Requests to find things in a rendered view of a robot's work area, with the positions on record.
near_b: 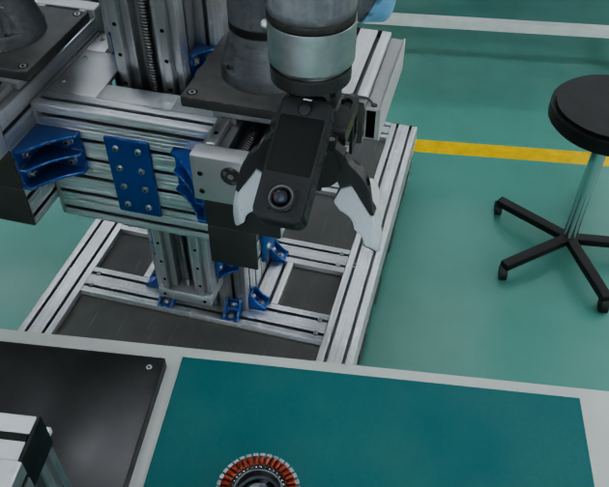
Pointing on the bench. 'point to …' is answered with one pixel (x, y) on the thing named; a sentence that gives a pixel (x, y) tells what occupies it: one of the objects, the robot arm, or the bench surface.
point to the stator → (267, 467)
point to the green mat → (365, 430)
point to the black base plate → (76, 403)
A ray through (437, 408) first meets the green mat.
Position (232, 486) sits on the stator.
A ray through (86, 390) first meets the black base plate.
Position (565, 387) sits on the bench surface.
